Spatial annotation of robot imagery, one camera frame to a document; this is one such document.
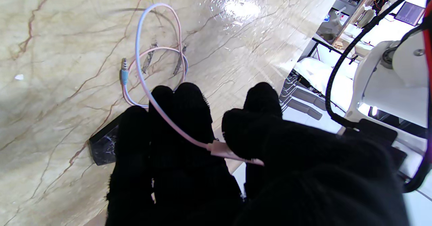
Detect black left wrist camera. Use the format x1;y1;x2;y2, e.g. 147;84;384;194
337;118;409;171

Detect black T rack marble base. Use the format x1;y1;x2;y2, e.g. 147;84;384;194
88;115;124;166

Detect red black left arm cables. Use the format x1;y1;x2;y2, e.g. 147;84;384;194
403;0;432;193

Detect dark computer monitor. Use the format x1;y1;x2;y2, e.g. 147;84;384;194
395;1;426;26

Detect white covered table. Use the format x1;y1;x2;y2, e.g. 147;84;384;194
294;57;355;111

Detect black braided left camera cable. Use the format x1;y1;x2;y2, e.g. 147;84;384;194
326;0;427;129

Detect pink wired earphone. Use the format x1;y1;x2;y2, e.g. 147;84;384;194
121;2;265;167

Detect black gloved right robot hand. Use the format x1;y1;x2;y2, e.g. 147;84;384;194
105;82;410;226

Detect dark office chair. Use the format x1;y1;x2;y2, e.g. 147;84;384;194
292;84;326;108
287;98;323;120

